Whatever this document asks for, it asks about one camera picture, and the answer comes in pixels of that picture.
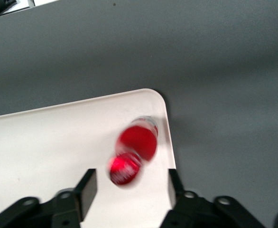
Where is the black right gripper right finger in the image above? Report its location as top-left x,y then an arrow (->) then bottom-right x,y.
161,168 -> 215,228

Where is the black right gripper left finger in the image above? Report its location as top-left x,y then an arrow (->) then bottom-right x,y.
51,168 -> 98,228

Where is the red coke bottle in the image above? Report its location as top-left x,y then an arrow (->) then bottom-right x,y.
105,115 -> 159,187

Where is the cream plastic tray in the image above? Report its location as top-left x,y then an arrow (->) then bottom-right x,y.
0,88 -> 177,228

